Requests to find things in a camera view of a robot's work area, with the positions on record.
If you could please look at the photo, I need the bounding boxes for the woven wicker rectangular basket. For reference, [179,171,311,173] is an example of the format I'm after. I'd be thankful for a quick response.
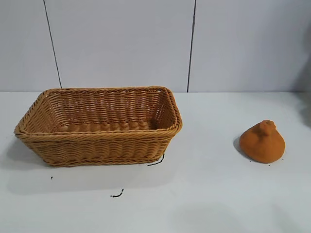
[14,85,184,167]

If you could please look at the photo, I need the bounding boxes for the black thread piece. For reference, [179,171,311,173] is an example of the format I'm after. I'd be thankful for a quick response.
[147,153,165,167]
[110,188,125,198]

